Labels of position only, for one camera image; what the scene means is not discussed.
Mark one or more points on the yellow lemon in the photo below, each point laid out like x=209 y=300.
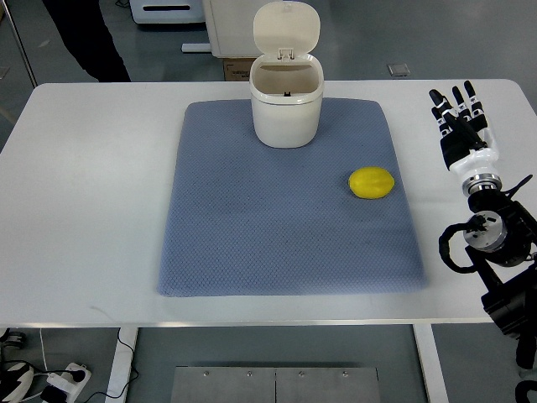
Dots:
x=371 y=182

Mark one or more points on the black white sneaker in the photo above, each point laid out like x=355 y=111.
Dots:
x=16 y=382

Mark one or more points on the cardboard box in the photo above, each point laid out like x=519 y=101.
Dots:
x=237 y=69

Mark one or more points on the blue quilted mat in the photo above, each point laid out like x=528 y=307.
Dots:
x=249 y=220

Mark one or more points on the cream trash bin open lid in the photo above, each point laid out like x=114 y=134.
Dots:
x=286 y=82

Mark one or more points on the left white table leg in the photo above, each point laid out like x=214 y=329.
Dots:
x=122 y=372

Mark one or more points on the white table leg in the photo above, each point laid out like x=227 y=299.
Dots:
x=430 y=364
x=122 y=372

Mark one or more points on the white machine with slot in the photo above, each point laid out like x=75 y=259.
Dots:
x=167 y=12

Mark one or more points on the white power strip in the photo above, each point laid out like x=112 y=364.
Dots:
x=72 y=380

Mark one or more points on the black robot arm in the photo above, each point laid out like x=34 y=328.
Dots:
x=496 y=243

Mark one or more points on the right white table leg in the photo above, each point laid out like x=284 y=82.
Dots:
x=430 y=364

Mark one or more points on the white cabinet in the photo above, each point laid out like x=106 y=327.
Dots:
x=229 y=25

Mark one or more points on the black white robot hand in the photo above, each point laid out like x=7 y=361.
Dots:
x=468 y=145

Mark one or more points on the grey metal floor plate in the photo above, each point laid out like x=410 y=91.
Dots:
x=273 y=384

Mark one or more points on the person in black trousers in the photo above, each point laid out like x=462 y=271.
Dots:
x=85 y=35

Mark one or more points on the grey floor socket cover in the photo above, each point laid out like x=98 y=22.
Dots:
x=398 y=69

